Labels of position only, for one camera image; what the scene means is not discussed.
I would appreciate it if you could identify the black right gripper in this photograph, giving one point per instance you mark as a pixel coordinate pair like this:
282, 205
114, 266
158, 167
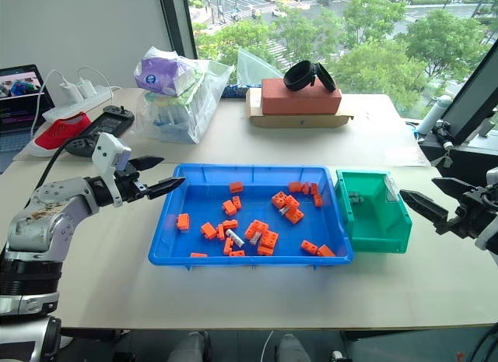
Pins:
476, 210

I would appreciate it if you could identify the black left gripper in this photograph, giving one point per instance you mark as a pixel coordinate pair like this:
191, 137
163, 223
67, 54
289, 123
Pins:
127, 185

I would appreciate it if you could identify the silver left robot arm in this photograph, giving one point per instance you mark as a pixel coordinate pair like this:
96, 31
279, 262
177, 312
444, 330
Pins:
43, 218

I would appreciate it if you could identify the green plastic bin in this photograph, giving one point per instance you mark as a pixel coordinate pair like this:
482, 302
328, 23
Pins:
373, 229

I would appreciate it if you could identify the flat cardboard box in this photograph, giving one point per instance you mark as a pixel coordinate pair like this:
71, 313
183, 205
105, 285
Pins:
295, 121

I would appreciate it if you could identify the black monitor stand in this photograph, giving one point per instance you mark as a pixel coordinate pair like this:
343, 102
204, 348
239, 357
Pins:
463, 155

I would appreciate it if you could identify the clear label holder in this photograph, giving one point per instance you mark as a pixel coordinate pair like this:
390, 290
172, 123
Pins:
392, 190

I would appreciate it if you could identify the orange building block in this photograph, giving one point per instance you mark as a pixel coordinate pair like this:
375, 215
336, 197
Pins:
220, 231
309, 247
229, 207
314, 188
292, 201
208, 230
326, 251
295, 187
230, 224
269, 239
228, 246
306, 188
279, 198
237, 254
183, 222
295, 215
257, 226
198, 255
236, 202
236, 187
265, 250

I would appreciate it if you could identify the blue plastic tray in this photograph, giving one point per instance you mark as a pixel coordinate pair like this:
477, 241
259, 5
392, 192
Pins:
202, 206

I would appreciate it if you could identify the clear plastic bag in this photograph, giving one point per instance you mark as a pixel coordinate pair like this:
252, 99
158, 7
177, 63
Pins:
183, 117

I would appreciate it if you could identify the black game controller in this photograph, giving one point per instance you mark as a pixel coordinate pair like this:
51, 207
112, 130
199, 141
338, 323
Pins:
105, 122

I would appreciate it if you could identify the white bottle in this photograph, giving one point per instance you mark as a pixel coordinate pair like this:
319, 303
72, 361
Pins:
432, 114

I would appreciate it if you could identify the purple tissue pack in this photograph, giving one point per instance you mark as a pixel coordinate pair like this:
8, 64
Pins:
163, 76

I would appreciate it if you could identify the black monitor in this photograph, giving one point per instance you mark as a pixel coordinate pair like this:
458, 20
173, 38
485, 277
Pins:
472, 101

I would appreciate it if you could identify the white power strip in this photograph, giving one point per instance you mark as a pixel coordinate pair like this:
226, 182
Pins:
78, 103

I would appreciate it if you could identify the red and white shoe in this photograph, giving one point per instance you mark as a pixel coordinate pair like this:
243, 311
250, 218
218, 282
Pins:
58, 134

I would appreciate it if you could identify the white charger plug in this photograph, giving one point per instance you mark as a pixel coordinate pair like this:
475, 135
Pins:
68, 91
86, 87

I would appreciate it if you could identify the greenish clear plastic sheet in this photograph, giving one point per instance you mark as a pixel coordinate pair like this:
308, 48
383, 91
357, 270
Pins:
253, 68

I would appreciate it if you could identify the open laptop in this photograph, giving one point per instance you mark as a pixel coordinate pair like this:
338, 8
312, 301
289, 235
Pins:
19, 113

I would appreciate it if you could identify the red brick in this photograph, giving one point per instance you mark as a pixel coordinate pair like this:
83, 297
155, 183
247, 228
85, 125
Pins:
299, 101

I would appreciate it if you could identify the black round lid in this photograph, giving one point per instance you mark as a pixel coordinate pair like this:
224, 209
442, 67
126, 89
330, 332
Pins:
327, 78

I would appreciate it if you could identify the black round container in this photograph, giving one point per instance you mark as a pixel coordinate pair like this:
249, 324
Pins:
297, 76

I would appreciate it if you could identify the grey rounded shape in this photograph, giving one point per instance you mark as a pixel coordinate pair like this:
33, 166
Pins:
190, 348
290, 348

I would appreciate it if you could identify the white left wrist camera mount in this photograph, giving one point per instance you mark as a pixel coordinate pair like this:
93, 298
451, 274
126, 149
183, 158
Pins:
109, 150

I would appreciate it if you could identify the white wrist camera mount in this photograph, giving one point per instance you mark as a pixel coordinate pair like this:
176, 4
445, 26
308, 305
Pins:
489, 239
109, 150

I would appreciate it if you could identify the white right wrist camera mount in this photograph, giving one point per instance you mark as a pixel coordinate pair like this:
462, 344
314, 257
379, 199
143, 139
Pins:
489, 239

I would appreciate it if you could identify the dark window frame post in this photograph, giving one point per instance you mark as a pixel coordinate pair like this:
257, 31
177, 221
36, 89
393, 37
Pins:
177, 23

